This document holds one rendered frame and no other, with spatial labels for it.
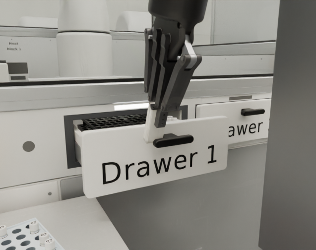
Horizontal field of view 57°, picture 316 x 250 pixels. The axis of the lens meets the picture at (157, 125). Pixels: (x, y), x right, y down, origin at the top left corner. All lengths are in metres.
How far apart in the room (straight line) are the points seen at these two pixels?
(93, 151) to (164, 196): 0.33
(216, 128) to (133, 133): 0.17
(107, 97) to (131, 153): 0.17
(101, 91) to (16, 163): 0.21
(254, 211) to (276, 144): 0.58
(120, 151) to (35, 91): 0.21
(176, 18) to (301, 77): 0.17
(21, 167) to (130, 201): 0.26
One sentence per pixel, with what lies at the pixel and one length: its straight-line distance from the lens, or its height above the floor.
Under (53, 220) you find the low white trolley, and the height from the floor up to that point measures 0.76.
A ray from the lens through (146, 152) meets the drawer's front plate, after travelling 0.50.
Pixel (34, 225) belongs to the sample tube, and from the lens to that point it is 0.47.
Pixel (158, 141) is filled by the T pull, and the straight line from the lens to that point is 0.47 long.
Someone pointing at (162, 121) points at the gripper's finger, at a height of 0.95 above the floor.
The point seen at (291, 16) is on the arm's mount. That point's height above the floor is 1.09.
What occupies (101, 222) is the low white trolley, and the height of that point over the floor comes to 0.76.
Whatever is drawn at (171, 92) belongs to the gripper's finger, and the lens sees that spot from 0.39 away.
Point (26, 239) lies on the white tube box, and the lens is 0.47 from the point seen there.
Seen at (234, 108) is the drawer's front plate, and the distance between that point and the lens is 0.78.
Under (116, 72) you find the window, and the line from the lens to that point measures 0.64.
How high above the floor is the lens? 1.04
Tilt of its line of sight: 13 degrees down
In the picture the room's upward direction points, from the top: straight up
